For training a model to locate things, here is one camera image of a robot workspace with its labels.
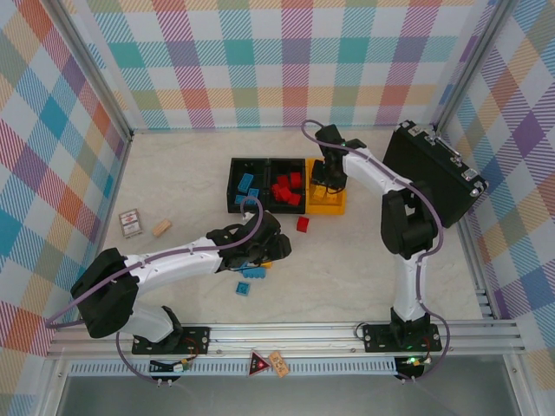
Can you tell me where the yellow plastic bin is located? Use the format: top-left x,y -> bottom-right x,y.
305,159 -> 348,217

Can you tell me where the black plastic bin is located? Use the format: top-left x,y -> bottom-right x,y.
264,159 -> 310,216
226,158 -> 272,214

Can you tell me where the black briefcase with metal latches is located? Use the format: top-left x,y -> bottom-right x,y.
383,120 -> 489,230

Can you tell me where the playing card box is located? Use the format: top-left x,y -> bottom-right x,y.
118,209 -> 144,238

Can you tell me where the red triangle sticker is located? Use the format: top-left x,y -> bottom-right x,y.
248,351 -> 271,377

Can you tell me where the orange paper tag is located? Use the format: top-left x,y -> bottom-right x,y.
267,351 -> 290,378

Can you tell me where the left power connector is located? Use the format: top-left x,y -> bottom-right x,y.
149,358 -> 193,374

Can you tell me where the power connector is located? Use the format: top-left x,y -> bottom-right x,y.
149,358 -> 193,374
398,354 -> 433,369

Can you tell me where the grey metal front panel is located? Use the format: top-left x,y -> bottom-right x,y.
55,374 -> 524,416

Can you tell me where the right power connector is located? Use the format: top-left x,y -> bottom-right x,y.
398,354 -> 433,369

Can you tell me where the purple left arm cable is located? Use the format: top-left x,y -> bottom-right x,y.
45,196 -> 264,387

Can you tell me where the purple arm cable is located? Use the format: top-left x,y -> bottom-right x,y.
45,196 -> 264,387
301,120 -> 452,385

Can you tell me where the aluminium mounting rail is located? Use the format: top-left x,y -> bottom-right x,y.
45,320 -> 524,359

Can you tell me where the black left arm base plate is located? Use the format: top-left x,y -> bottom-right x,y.
132,325 -> 212,357

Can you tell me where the slotted grey cable duct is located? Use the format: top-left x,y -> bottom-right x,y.
69,357 -> 400,377

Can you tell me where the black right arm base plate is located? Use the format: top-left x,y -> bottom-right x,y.
362,322 -> 443,353

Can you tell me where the aluminium frame post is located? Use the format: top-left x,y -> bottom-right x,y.
54,0 -> 134,138
433,0 -> 519,133

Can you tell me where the aluminium side rail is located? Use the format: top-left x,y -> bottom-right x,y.
454,211 -> 498,321

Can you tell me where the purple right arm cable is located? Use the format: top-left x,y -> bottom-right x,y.
301,120 -> 452,385

